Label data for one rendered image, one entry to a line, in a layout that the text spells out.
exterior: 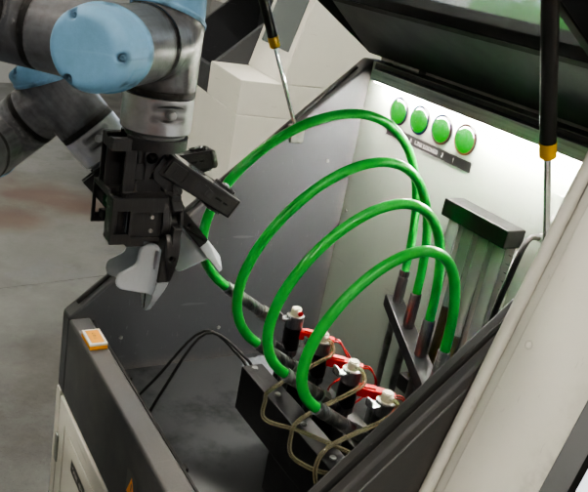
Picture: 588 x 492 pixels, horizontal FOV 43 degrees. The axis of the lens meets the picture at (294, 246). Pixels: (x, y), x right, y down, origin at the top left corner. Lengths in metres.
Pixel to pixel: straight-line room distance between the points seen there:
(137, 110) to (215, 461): 0.67
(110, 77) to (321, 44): 3.39
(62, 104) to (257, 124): 3.04
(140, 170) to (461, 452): 0.48
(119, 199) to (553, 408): 0.50
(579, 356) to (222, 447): 0.68
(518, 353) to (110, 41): 0.53
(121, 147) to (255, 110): 3.18
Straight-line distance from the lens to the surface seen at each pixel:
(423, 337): 1.11
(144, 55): 0.69
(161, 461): 1.07
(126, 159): 0.81
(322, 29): 4.02
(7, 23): 0.74
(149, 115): 0.79
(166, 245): 0.83
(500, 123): 1.19
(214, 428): 1.35
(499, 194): 1.22
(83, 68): 0.68
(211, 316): 1.50
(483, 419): 0.90
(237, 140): 3.97
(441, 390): 0.91
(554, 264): 0.87
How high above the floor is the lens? 1.61
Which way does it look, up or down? 21 degrees down
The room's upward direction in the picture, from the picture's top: 11 degrees clockwise
